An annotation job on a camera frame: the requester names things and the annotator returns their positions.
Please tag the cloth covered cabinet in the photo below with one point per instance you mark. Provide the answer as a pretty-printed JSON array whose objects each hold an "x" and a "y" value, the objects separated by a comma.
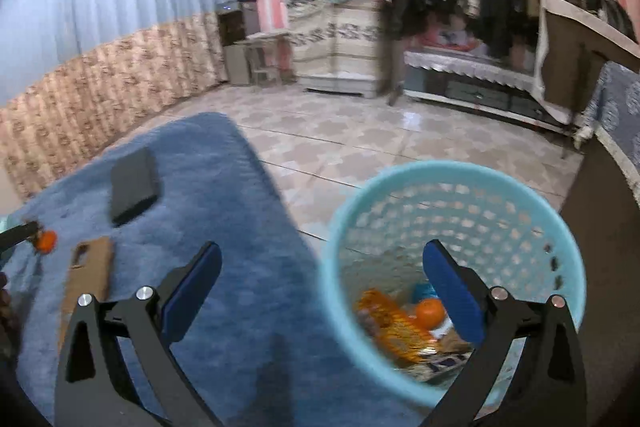
[{"x": 330, "y": 52}]

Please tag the light teal plastic basket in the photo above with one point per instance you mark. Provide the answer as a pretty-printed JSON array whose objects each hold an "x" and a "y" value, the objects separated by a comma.
[{"x": 332, "y": 307}]

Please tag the low table with lace cloth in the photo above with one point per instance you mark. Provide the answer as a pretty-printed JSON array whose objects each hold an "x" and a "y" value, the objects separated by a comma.
[{"x": 450, "y": 64}]

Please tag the blue patterned cloth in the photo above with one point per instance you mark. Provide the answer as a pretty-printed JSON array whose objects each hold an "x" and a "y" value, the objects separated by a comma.
[{"x": 620, "y": 107}]

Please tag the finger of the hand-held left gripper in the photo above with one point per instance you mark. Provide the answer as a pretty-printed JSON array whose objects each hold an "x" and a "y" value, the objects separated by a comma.
[{"x": 20, "y": 233}]

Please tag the black glasses case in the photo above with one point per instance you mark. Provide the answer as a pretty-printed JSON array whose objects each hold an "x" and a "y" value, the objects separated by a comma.
[{"x": 132, "y": 187}]

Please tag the grey water dispenser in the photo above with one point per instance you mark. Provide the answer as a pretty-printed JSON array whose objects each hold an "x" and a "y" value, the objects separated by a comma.
[{"x": 235, "y": 32}]

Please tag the cream and black snack bag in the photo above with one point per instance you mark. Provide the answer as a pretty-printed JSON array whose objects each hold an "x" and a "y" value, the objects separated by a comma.
[{"x": 440, "y": 364}]

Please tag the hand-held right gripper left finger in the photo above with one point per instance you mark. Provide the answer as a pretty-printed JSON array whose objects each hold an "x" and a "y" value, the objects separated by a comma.
[{"x": 192, "y": 292}]

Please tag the orange snack packet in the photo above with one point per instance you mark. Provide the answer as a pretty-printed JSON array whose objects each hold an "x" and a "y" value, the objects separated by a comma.
[{"x": 395, "y": 324}]

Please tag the blue quilted blanket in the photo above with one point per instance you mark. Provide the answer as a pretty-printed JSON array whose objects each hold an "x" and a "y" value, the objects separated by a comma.
[{"x": 225, "y": 187}]

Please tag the brown wooden furniture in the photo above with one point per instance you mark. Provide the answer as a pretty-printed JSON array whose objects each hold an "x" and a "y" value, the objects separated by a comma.
[{"x": 605, "y": 282}]

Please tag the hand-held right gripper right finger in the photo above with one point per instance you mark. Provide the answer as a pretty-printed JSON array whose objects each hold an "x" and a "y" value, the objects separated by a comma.
[{"x": 452, "y": 297}]

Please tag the orange tangerine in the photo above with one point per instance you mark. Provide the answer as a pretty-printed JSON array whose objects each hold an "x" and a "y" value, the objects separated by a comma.
[
  {"x": 46, "y": 242},
  {"x": 430, "y": 313}
]

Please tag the blue and floral curtain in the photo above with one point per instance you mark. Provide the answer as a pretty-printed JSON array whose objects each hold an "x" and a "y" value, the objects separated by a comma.
[{"x": 100, "y": 7}]

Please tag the white framed dark board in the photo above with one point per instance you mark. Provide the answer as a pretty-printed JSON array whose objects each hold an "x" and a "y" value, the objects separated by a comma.
[{"x": 565, "y": 57}]

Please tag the beige paper bag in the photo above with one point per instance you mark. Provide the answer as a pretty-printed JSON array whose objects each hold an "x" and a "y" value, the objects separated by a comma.
[{"x": 454, "y": 341}]

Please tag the brown cardboard piece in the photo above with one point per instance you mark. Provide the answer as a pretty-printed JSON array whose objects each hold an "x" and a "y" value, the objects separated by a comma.
[{"x": 92, "y": 267}]

